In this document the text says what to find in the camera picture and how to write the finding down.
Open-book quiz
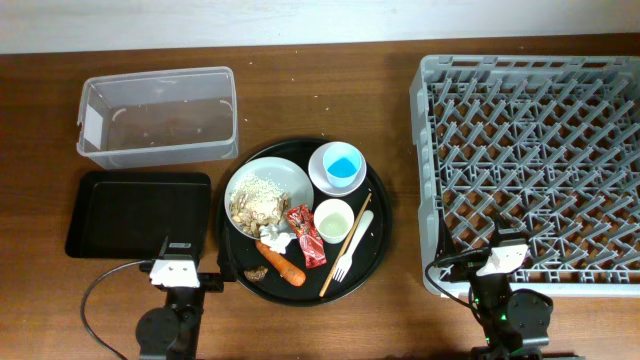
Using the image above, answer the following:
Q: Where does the black rectangular tray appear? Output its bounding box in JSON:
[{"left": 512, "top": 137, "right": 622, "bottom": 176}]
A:
[{"left": 65, "top": 171, "right": 212, "bottom": 259}]

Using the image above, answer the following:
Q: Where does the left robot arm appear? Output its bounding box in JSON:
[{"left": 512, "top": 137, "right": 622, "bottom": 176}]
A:
[{"left": 135, "top": 239, "right": 224, "bottom": 360}]

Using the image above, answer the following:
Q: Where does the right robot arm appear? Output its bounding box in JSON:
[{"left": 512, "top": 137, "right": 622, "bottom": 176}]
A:
[{"left": 425, "top": 226, "right": 553, "bottom": 359}]

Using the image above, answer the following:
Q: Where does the grey dishwasher rack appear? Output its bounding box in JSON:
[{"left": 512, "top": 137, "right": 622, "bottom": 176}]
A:
[{"left": 409, "top": 55, "right": 639, "bottom": 297}]

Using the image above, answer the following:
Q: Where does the white pink bowl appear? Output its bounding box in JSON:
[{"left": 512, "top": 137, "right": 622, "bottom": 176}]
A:
[{"left": 308, "top": 142, "right": 367, "bottom": 197}]

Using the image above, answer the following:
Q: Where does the red snack wrapper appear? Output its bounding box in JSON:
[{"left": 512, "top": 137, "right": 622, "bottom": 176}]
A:
[{"left": 286, "top": 204, "right": 327, "bottom": 269}]

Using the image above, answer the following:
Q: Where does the small white cup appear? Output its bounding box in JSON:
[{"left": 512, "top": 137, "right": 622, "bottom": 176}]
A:
[{"left": 314, "top": 199, "right": 355, "bottom": 244}]

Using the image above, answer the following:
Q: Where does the orange carrot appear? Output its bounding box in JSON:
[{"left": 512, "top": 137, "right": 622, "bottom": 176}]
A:
[{"left": 256, "top": 241, "right": 306, "bottom": 287}]

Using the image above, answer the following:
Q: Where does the white tissue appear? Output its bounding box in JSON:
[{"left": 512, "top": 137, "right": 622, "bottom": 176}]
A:
[{"left": 259, "top": 225, "right": 296, "bottom": 254}]

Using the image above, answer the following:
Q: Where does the blue plastic cup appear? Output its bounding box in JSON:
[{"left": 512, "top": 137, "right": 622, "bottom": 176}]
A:
[{"left": 322, "top": 142, "right": 362, "bottom": 188}]

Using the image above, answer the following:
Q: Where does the grey plate with food scraps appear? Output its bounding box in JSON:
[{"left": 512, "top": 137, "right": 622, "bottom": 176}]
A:
[{"left": 224, "top": 157, "right": 314, "bottom": 240}]

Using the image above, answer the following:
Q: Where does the wooden chopstick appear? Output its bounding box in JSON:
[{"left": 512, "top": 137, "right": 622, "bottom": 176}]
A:
[{"left": 319, "top": 192, "right": 372, "bottom": 298}]

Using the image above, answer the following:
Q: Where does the clear plastic bin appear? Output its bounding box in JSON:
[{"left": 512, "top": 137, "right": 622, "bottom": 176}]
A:
[{"left": 76, "top": 66, "right": 239, "bottom": 170}]

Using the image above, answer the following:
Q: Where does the brown food scrap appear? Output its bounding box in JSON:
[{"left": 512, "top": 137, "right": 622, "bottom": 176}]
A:
[{"left": 244, "top": 266, "right": 269, "bottom": 282}]

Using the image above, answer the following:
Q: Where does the round black tray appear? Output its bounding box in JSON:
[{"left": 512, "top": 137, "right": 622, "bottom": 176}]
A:
[{"left": 215, "top": 138, "right": 393, "bottom": 307}]

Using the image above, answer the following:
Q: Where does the white plastic fork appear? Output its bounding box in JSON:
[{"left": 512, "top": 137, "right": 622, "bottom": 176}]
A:
[{"left": 333, "top": 210, "right": 374, "bottom": 282}]

